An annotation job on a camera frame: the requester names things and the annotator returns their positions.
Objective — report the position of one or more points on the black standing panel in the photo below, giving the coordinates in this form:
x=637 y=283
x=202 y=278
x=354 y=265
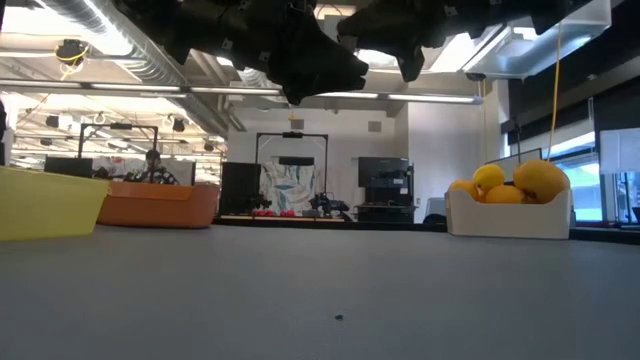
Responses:
x=240 y=187

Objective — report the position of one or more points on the patterned cloth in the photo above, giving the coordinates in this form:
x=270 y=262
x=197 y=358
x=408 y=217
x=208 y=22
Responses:
x=287 y=185

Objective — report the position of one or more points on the orange plastic basket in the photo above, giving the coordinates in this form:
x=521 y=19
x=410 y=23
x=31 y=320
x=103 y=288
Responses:
x=160 y=205

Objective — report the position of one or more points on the white plastic basket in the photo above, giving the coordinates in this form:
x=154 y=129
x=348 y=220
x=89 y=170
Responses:
x=500 y=222

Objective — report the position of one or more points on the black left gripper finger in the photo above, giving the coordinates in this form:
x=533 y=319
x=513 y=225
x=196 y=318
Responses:
x=320 y=65

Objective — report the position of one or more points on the yellow-green plastic basket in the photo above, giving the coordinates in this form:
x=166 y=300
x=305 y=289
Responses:
x=45 y=205

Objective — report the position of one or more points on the black gantry frame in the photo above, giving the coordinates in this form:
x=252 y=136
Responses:
x=118 y=126
x=292 y=134

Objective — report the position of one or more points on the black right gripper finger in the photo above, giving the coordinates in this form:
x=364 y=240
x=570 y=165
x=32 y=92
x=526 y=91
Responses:
x=395 y=32

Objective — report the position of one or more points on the yellow-orange mango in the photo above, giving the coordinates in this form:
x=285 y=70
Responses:
x=461 y=189
x=504 y=195
x=542 y=181

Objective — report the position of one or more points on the black aluminium rig frame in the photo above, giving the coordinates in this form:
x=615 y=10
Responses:
x=390 y=226

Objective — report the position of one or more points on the black ceiling device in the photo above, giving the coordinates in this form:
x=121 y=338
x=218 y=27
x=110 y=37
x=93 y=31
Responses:
x=70 y=50

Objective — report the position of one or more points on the silver ceiling duct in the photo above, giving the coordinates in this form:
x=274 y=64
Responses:
x=150 y=60

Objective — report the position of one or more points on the long ceiling light rail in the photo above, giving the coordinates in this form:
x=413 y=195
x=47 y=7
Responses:
x=335 y=94

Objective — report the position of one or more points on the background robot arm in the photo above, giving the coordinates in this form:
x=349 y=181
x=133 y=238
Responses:
x=260 y=202
x=327 y=205

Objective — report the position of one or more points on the grey chair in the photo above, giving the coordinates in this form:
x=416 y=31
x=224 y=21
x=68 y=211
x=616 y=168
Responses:
x=435 y=207

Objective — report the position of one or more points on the person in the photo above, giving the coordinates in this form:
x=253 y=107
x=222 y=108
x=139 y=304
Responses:
x=155 y=169

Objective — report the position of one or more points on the white board panel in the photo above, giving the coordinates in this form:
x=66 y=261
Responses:
x=510 y=159

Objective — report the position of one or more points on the black monitor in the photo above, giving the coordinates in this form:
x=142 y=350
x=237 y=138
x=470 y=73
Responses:
x=67 y=166

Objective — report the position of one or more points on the yellow lemon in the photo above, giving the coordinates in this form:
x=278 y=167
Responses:
x=488 y=177

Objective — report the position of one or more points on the black cabinet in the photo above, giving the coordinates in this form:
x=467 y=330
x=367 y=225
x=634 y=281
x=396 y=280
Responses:
x=385 y=187

